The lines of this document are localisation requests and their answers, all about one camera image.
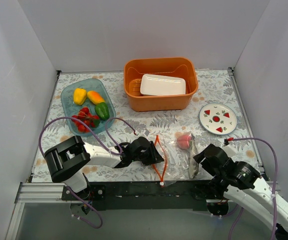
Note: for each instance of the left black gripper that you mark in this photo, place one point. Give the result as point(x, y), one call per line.
point(150, 152)

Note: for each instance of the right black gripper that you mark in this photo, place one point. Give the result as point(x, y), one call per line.
point(207, 160)

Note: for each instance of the clear zip top bag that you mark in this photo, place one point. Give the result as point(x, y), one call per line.
point(176, 161)

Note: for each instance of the green fake bell pepper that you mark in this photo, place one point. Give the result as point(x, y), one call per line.
point(102, 111)

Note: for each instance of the red fake strawberries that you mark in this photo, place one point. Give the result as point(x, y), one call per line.
point(85, 115)

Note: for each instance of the orange yellow fake mango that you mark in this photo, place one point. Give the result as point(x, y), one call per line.
point(95, 97)

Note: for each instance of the yellow fake bell pepper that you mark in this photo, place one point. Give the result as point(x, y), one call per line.
point(79, 96)

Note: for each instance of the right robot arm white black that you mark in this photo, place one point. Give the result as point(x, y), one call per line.
point(240, 182)

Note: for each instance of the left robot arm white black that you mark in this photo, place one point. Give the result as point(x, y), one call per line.
point(66, 159)

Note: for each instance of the pink fake peach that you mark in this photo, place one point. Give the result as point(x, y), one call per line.
point(184, 141)

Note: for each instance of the watermelon pattern round plate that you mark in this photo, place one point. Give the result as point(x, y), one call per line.
point(218, 119)

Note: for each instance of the floral table mat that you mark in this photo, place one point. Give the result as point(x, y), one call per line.
point(215, 86)

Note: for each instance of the white rectangular tray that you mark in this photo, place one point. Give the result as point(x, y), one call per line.
point(160, 85)

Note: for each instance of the orange plastic bin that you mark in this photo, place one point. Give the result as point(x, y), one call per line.
point(175, 66)

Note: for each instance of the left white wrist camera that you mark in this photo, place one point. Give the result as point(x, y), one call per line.
point(143, 133)

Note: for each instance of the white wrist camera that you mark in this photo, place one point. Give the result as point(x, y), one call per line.
point(143, 133)
point(228, 148)

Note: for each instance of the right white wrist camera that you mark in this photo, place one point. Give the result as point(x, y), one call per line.
point(228, 148)

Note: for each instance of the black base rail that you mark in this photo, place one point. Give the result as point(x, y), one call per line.
point(194, 195)

